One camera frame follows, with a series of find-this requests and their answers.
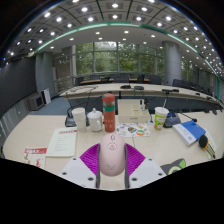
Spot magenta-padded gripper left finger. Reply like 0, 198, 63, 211
58, 143, 102, 190

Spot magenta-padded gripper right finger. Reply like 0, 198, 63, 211
124, 143, 167, 190

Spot pink computer mouse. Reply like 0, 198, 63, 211
98, 132, 127, 177

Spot owl-shaped dark mouse pad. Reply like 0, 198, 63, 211
160, 157, 187, 176

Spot pale yellow booklet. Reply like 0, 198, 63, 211
45, 126, 78, 158

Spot colourful sticker sheet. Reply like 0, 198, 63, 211
115, 122, 152, 138

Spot red and white magazine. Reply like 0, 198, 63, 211
22, 146, 48, 169

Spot black gooseneck desk microphone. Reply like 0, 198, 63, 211
163, 111, 198, 129
64, 87, 98, 128

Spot white paper cup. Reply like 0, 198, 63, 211
71, 106, 88, 133

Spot white lidded mug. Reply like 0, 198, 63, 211
86, 107, 104, 133

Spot green-printed paper cup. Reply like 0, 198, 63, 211
153, 106, 170, 131

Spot cream cardboard box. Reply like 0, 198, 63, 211
117, 99, 152, 124

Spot blue and white book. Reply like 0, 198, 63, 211
172, 120, 207, 147

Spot red thermos bottle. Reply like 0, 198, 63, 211
101, 92, 117, 133

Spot black handheld microphone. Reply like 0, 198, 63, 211
198, 134, 217, 160

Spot long curved conference desk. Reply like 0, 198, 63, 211
59, 82, 224, 109

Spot dark office chairs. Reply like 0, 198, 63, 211
74, 73, 223, 99

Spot ceiling lights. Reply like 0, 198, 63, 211
6, 0, 224, 73

